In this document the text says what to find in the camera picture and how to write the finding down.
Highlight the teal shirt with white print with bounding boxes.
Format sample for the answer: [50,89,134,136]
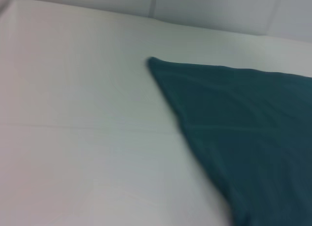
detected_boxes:
[146,56,312,226]

